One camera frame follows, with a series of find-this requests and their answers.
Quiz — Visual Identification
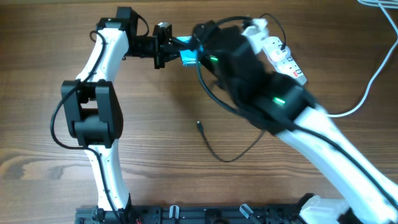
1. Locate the Galaxy smartphone teal screen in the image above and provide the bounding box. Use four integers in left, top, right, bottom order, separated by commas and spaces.
177, 36, 197, 67

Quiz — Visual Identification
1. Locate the black USB charging cable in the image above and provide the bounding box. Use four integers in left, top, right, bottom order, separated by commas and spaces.
196, 12, 287, 164

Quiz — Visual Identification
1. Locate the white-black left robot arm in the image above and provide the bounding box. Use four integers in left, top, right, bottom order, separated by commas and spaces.
50, 7, 186, 223

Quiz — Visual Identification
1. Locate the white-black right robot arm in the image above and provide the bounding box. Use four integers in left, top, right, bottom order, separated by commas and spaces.
190, 17, 397, 223

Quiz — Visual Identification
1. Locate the white USB charger plug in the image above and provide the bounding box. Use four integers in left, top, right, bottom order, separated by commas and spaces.
267, 46, 291, 64

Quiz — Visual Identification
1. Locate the white power strip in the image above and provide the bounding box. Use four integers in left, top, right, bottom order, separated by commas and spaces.
263, 36, 307, 85

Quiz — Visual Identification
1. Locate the black left camera cable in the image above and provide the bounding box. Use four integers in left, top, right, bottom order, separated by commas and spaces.
50, 30, 125, 224

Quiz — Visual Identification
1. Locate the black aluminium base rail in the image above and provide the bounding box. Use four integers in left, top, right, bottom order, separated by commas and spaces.
75, 203, 304, 224

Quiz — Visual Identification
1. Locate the white power strip cord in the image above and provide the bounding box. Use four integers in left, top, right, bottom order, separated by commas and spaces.
326, 2, 398, 119

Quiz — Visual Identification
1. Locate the white cables table corner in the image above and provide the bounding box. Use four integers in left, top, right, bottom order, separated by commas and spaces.
357, 0, 398, 9

